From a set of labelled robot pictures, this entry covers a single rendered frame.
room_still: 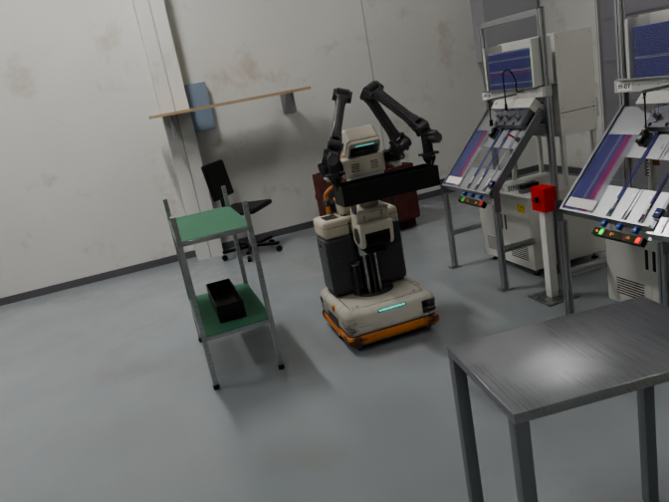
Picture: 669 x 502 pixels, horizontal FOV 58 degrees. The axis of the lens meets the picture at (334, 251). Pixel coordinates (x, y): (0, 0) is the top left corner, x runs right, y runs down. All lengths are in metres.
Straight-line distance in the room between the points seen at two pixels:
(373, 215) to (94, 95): 4.21
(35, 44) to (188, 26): 1.58
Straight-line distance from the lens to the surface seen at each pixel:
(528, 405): 1.65
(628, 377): 1.77
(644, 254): 3.88
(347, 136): 3.63
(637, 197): 3.50
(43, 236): 7.36
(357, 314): 3.81
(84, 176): 7.23
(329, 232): 3.96
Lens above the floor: 1.66
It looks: 15 degrees down
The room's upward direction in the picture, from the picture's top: 11 degrees counter-clockwise
